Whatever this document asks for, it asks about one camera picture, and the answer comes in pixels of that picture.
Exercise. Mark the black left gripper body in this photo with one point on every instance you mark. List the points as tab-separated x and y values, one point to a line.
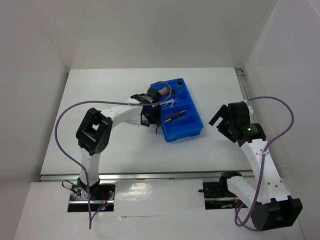
153	117

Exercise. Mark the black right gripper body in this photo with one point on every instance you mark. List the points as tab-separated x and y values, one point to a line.
225	127

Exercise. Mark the false eyelash case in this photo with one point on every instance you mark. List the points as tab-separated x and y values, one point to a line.
134	121

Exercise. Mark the red silver lip pencil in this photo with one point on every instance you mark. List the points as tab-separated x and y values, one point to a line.
176	115

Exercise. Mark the beige foundation bottle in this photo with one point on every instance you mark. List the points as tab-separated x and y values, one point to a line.
165	91

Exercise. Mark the purple eyelash applicator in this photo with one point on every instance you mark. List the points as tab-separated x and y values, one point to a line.
172	102

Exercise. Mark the blue plastic organizer tray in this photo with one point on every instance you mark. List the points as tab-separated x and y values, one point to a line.
179	128

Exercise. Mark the clear bottle black cap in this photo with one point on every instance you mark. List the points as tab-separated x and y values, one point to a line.
179	86

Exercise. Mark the mint eyebrow razor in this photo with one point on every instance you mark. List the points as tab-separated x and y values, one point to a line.
167	102

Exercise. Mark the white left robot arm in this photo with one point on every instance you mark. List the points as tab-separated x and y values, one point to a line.
95	129

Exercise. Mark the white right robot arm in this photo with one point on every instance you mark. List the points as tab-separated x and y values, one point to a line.
269	205

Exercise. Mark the aluminium side rail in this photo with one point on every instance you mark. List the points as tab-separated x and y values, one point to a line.
242	84

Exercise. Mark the aluminium front rail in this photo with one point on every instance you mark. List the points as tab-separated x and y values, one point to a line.
137	176

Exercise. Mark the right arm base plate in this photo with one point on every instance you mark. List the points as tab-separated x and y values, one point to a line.
215	198

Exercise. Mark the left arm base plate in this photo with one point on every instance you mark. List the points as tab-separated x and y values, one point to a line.
102	199

